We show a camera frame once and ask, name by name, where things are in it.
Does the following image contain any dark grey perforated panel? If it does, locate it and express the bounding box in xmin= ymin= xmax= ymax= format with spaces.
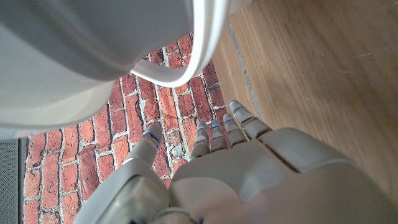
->
xmin=0 ymin=138 xmax=28 ymax=224

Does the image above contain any white grey collapsible bucket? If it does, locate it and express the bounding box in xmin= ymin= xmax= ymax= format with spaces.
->
xmin=0 ymin=0 xmax=254 ymax=140

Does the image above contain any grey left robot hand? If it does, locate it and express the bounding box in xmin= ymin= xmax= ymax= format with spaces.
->
xmin=73 ymin=99 xmax=398 ymax=224

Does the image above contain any red brick printed backdrop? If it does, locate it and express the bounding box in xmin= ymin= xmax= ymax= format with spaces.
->
xmin=23 ymin=30 xmax=230 ymax=224

